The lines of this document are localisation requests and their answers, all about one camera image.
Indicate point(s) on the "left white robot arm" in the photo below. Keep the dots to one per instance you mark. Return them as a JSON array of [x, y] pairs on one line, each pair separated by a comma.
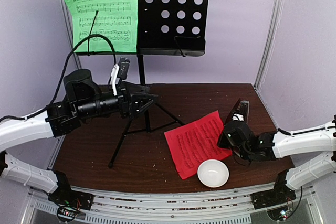
[[84, 100]]

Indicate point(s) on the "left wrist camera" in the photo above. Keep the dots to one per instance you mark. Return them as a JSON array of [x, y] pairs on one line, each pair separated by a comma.
[[119, 72]]

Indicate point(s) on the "aluminium front rail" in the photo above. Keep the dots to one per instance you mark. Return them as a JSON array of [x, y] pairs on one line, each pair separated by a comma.
[[214, 206]]

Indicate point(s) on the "black perforated music stand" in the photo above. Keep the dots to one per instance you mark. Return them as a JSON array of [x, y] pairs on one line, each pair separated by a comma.
[[165, 27]]

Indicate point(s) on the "red wooden metronome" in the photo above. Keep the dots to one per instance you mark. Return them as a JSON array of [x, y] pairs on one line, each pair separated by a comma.
[[241, 107]]

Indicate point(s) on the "white ceramic bowl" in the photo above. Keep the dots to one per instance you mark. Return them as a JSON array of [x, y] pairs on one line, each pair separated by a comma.
[[213, 173]]

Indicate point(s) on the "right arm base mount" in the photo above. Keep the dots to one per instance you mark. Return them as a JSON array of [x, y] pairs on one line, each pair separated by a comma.
[[279, 203]]

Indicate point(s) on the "green sheet music paper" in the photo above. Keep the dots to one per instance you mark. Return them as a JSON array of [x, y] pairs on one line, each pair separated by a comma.
[[115, 19]]

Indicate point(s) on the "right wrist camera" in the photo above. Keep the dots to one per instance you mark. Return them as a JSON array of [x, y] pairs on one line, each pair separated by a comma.
[[237, 117]]

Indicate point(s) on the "right aluminium frame post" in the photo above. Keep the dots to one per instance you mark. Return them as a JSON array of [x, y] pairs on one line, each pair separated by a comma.
[[270, 43]]

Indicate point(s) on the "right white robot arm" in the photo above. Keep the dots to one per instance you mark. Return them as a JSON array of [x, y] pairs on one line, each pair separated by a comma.
[[270, 146]]

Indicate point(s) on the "red sheet music paper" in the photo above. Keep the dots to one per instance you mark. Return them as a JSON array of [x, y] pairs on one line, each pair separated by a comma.
[[196, 142]]

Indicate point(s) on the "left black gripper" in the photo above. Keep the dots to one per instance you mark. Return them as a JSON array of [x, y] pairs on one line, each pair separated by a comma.
[[129, 108]]

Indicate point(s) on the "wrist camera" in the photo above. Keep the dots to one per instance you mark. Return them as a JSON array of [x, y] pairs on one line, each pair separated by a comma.
[[237, 117], [119, 72]]

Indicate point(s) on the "left aluminium frame post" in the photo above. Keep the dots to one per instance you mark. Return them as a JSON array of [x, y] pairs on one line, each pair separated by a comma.
[[69, 33]]

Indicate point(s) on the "aluminium frame post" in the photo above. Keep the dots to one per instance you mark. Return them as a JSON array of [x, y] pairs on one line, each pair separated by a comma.
[[270, 43], [69, 33]]

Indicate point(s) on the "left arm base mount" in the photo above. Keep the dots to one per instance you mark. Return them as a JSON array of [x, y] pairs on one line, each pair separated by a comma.
[[70, 202]]

